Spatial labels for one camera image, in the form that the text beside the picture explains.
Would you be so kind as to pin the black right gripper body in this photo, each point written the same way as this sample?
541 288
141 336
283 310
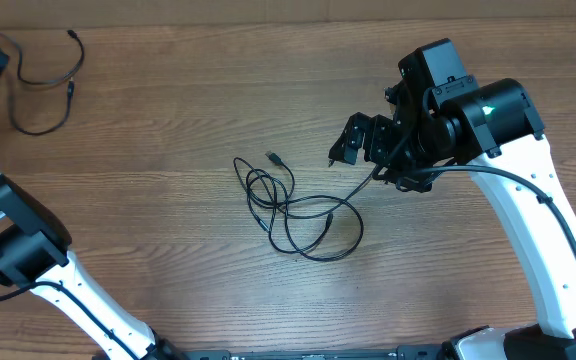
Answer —
409 153

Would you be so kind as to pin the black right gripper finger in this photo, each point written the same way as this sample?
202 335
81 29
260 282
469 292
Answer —
377 139
347 146

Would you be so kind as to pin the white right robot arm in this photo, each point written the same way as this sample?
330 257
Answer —
443 121

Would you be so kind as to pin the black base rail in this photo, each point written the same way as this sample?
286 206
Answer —
402 352

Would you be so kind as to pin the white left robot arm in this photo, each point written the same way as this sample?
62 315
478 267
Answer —
35 257

